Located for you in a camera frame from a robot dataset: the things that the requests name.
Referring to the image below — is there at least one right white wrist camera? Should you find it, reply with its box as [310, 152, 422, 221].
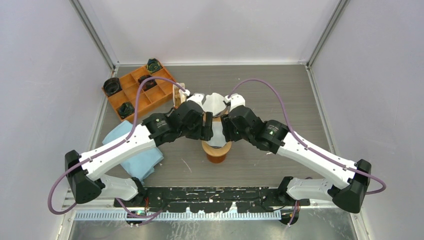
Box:
[223, 93, 246, 113]

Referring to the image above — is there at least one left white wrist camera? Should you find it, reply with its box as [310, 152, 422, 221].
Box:
[180, 89, 205, 109]

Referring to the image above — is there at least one white paper coffee filter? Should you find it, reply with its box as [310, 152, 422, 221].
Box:
[202, 92, 228, 118]

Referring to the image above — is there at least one dark patterned cup in tray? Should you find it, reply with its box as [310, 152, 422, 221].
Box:
[146, 58, 163, 74]

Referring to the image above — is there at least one orange wooden compartment tray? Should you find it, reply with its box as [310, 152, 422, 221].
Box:
[101, 64, 176, 122]

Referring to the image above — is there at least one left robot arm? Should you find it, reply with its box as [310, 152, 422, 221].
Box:
[64, 100, 213, 207]

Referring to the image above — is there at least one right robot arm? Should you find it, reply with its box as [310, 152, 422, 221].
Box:
[220, 105, 372, 214]

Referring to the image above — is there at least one purple cable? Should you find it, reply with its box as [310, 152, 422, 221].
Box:
[47, 76, 188, 226]
[226, 78, 387, 226]

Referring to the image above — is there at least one amber glass carafe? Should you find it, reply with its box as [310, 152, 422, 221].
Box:
[206, 154, 227, 164]

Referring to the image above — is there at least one black cup beside tray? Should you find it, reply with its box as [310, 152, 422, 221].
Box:
[102, 77, 122, 97]

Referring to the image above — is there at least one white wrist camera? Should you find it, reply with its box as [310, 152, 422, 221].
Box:
[223, 93, 246, 113]
[180, 89, 205, 109]

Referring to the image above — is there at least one small black cup in tray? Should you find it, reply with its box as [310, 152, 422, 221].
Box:
[116, 101, 135, 120]

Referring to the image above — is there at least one orange coffee filter box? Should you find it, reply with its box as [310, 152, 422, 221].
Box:
[172, 82, 186, 110]

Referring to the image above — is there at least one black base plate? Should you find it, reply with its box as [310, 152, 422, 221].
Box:
[113, 186, 299, 224]

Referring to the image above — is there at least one light blue cloth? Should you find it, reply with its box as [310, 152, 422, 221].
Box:
[102, 120, 164, 183]

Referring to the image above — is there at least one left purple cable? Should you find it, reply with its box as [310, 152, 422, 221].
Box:
[47, 76, 188, 226]

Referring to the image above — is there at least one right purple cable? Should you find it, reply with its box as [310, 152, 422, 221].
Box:
[226, 78, 387, 226]

